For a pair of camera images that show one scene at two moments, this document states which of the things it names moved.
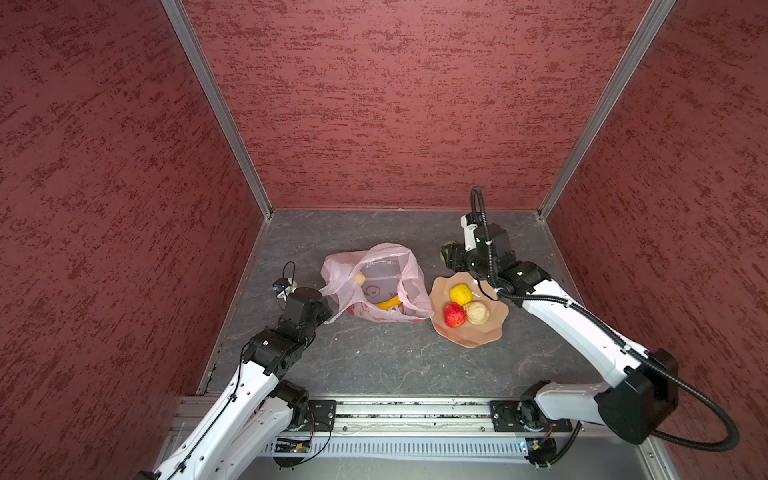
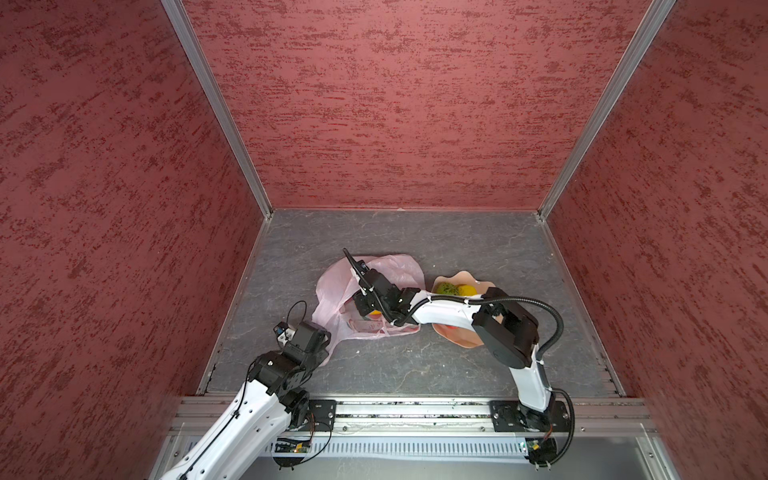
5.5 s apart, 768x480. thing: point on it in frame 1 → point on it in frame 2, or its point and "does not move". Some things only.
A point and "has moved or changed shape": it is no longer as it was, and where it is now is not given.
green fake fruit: x=444 y=253 → x=448 y=288
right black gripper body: x=468 y=261 → x=368 y=303
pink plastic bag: x=382 y=284 has moved or changed shape
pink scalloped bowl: x=469 y=335 does not move
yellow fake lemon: x=461 y=294 does not move
